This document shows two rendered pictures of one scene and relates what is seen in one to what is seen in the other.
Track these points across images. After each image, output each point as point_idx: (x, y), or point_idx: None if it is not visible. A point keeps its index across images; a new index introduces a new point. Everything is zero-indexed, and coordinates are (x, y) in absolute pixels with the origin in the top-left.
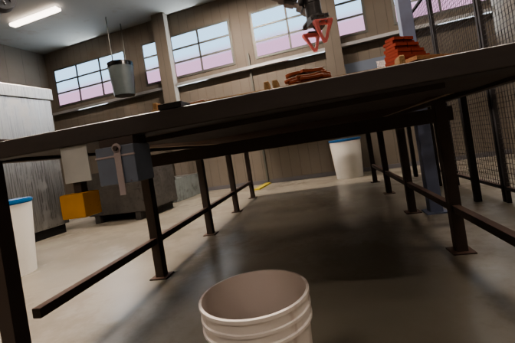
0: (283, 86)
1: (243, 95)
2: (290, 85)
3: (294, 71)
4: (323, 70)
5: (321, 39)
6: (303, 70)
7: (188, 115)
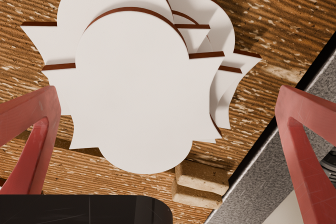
0: (242, 159)
1: (268, 216)
2: (251, 146)
3: (187, 155)
4: (182, 37)
5: (282, 136)
6: (220, 131)
7: None
